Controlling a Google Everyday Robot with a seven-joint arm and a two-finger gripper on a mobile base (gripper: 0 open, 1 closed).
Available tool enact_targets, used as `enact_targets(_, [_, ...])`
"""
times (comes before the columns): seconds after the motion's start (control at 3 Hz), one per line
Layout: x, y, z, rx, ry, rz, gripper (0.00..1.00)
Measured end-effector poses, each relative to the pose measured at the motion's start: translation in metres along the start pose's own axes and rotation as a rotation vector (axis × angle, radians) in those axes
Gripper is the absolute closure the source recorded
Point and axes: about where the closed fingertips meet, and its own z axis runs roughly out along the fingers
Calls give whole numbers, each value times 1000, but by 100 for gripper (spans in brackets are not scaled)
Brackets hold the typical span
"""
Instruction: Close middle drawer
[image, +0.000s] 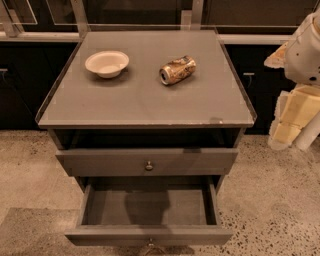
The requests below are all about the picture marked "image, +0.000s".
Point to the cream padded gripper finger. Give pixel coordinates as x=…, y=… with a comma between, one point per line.
x=294, y=110

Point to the grey drawer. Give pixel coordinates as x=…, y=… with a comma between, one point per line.
x=147, y=162
x=154, y=211

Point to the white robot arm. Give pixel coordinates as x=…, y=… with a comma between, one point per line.
x=300, y=55

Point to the grey wooden drawer cabinet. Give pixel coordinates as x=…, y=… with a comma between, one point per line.
x=135, y=110

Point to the grey top drawer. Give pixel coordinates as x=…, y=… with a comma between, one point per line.
x=147, y=162

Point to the crushed gold soda can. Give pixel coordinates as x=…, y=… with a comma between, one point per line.
x=177, y=70

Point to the white paper bowl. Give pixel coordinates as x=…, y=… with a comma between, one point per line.
x=107, y=64

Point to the dark background cabinet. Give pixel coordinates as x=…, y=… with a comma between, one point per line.
x=29, y=70

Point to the white cylindrical post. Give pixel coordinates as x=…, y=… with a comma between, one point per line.
x=309, y=133

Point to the clear acrylic barrier frame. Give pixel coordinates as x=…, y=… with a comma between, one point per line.
x=69, y=20

